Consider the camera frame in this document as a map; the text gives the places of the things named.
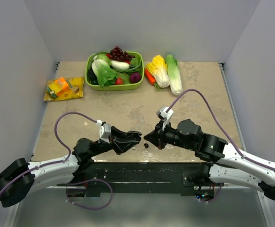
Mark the orange juice carton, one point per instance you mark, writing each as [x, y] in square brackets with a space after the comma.
[58, 87]

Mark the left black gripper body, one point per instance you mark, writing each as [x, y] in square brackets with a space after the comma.
[115, 145]

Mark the red grape bunch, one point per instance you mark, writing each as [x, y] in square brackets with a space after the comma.
[118, 54]

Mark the white radish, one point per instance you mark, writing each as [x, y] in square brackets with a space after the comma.
[120, 65]

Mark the orange carrot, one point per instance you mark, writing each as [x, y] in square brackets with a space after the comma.
[151, 79]

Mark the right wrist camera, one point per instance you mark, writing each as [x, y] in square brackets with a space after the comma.
[165, 114]

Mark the green leafy vegetable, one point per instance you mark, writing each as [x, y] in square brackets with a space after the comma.
[125, 74]

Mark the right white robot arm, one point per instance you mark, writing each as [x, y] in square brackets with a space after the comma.
[222, 162]

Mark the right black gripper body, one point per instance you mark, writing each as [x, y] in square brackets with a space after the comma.
[169, 135]

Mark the green lettuce head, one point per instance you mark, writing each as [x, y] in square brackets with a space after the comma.
[105, 75]

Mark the red strawberry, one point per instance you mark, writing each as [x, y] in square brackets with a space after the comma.
[119, 81]

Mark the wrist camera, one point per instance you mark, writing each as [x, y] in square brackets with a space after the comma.
[165, 114]
[104, 131]

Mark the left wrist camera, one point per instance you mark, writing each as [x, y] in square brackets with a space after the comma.
[104, 131]

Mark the green napa cabbage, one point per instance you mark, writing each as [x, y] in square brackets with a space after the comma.
[174, 75]

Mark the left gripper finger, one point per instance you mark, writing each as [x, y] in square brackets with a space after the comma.
[134, 133]
[128, 144]

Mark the yellow napa cabbage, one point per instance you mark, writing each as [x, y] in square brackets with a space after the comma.
[158, 69]

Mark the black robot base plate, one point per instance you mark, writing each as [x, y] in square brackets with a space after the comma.
[130, 177]

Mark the yellow snack bag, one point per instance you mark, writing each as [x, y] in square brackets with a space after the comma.
[75, 92]

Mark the round green cabbage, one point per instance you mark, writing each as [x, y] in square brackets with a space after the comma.
[102, 56]

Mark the green plastic basket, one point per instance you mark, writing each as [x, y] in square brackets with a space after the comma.
[122, 87]

